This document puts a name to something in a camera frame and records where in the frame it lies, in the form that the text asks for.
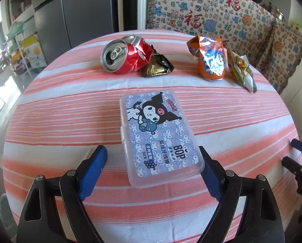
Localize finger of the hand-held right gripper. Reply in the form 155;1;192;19
282;156;302;175
291;139;302;157

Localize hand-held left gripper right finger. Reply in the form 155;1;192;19
199;145;286;243

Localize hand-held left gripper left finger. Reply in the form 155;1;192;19
17;145;108;243

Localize clear plastic floss box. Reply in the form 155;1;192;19
119;90;205;186

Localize yellow silver snack wrapper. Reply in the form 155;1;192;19
227;48;257;94

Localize small printed blanket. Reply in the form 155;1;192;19
255;20;302;95

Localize green white packet box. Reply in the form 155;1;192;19
291;21;302;35

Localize crushed orange soda can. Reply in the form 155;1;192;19
187;35;230;80

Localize black gold foil wrapper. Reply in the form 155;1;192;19
142;44;174;78

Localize crushed red soda can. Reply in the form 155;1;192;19
101;35;154;75

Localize steel pot with lid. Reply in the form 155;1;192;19
266;4;285;22

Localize yellow cardboard box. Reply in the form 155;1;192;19
22;35;46;69

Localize white rack with basins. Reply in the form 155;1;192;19
3;21;38;77

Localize grey refrigerator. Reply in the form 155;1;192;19
32;0;120;64

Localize large printed blanket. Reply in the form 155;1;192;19
146;0;277;68

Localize dark shelf cabinet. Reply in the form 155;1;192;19
9;0;36;24

